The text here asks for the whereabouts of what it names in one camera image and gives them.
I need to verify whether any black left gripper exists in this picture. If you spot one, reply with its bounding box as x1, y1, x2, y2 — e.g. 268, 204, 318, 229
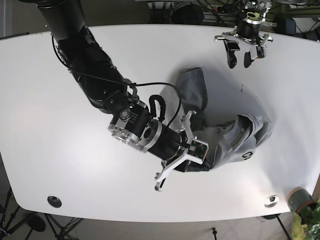
215, 11, 273, 69

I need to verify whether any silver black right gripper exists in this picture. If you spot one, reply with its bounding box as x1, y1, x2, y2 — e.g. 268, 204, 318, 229
108, 104, 209, 192

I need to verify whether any grey T-shirt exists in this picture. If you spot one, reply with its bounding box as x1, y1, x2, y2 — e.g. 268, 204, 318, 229
175, 67, 272, 173

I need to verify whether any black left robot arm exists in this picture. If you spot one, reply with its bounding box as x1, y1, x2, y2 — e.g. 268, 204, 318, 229
214, 0, 273, 69

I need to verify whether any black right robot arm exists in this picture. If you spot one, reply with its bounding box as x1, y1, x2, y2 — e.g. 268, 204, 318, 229
35, 0, 212, 191

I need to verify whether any silver table grommet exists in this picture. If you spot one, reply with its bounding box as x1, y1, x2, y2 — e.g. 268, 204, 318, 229
264, 195, 279, 208

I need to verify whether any black table grommet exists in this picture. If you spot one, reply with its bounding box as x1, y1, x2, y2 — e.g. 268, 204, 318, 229
47, 195, 62, 209

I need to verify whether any potted green plant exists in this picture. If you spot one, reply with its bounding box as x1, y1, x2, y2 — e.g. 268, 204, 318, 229
286, 187, 320, 240

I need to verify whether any black tripod stand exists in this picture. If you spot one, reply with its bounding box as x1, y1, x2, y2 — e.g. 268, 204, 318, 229
0, 188, 84, 240

